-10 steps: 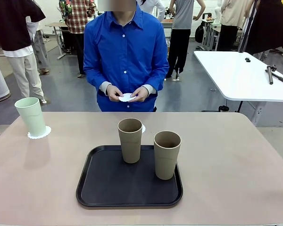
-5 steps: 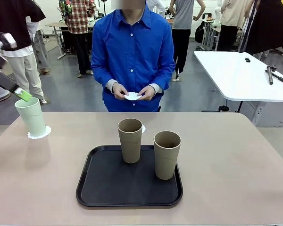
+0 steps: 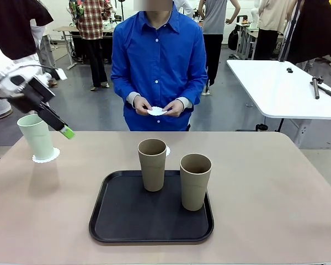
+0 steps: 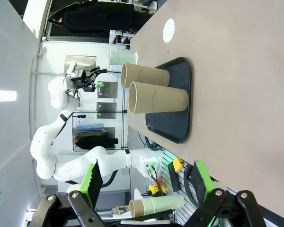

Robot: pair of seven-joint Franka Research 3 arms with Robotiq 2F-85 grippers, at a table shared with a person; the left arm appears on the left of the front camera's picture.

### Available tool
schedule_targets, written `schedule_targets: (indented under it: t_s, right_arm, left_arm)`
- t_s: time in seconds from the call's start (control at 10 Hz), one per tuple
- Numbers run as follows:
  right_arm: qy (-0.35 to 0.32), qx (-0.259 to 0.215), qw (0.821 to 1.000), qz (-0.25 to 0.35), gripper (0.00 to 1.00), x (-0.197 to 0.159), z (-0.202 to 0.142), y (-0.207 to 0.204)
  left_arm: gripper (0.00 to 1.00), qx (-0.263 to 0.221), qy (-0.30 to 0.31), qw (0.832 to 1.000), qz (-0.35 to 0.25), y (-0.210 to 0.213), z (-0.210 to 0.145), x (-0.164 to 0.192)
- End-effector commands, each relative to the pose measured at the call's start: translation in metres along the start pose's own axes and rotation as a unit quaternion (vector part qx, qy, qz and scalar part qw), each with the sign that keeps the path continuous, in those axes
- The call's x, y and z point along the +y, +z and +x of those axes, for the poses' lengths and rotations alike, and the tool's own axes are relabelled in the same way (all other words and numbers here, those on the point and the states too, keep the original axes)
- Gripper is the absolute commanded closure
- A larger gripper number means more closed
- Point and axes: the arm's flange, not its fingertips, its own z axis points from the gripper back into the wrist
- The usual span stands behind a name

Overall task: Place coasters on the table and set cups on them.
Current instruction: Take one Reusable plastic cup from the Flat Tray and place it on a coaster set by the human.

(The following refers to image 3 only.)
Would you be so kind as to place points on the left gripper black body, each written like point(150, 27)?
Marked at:
point(33, 95)

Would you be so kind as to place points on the pale green tall cup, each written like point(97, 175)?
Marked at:
point(38, 140)

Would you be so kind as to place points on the white scalloped paper coaster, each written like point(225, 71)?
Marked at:
point(168, 151)
point(56, 154)
point(155, 111)

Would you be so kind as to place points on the brown tall cup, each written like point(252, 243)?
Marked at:
point(151, 171)
point(196, 187)

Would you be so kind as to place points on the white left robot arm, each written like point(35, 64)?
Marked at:
point(0, 74)

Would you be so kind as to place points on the person's left forearm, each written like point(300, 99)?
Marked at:
point(193, 94)

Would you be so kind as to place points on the person's right forearm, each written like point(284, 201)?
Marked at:
point(122, 92)

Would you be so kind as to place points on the person's right hand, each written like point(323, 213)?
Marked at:
point(140, 105)

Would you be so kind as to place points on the person's left hand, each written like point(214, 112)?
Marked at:
point(176, 109)

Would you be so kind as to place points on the person in grey trousers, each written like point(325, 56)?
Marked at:
point(48, 55)

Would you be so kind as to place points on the black rod with clamp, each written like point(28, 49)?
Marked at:
point(316, 91)

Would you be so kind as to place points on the person in black shirt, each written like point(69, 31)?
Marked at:
point(13, 27)

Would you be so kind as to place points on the grey desk with metal legs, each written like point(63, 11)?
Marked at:
point(67, 28)

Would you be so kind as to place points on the black table caster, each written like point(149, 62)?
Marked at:
point(260, 127)

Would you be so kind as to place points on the white folding table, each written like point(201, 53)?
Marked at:
point(278, 88)

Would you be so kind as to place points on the person in plaid shirt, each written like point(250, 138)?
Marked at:
point(91, 22)

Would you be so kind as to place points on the person in black clothes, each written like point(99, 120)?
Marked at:
point(311, 33)

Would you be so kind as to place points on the black tripod pole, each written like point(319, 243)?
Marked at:
point(288, 38)

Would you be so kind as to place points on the person in blue shirt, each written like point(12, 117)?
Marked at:
point(157, 60)

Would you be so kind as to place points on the black plastic tray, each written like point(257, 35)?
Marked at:
point(132, 215)

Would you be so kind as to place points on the person in beige top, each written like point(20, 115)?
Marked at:
point(273, 16)

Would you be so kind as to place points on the white desk row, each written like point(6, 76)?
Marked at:
point(248, 29)

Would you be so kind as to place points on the black bag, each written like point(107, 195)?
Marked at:
point(233, 40)

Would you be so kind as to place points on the person in grey top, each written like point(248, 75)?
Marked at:
point(213, 19)

